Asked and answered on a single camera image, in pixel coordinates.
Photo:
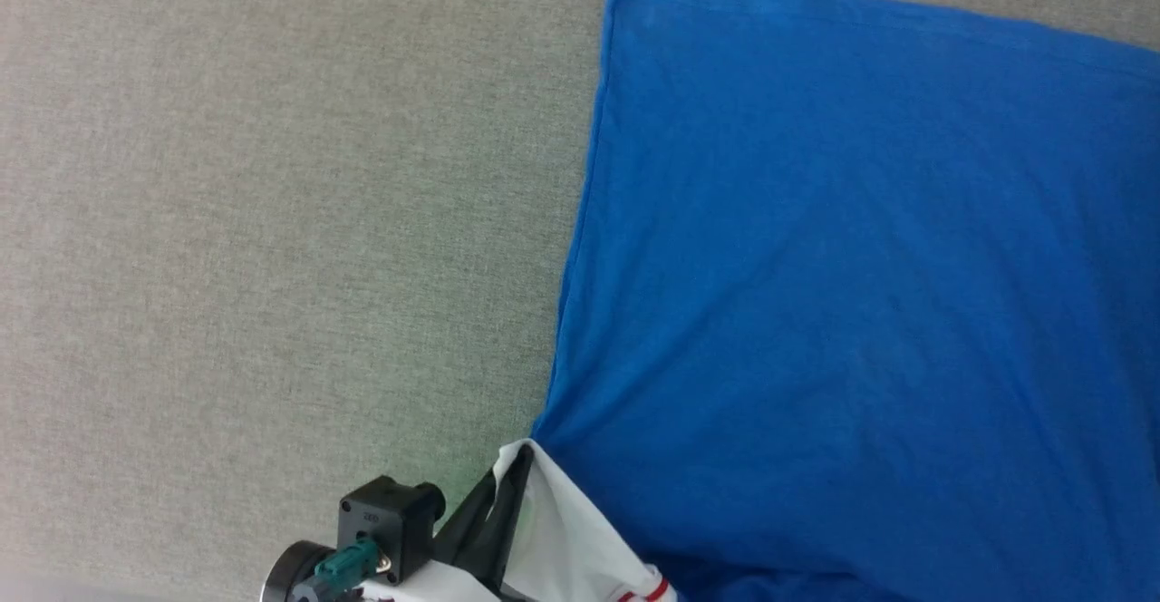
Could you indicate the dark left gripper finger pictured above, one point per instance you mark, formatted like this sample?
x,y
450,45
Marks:
x,y
467,529
509,520

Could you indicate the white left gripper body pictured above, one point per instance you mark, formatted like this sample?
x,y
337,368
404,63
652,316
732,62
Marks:
x,y
435,584

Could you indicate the blue white jersey shirt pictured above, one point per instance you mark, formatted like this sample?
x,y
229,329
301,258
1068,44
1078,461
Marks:
x,y
861,294

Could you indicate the grey fabric sofa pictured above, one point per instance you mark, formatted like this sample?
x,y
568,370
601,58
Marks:
x,y
272,221

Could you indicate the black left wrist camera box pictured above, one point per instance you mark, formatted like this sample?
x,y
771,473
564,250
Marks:
x,y
390,525

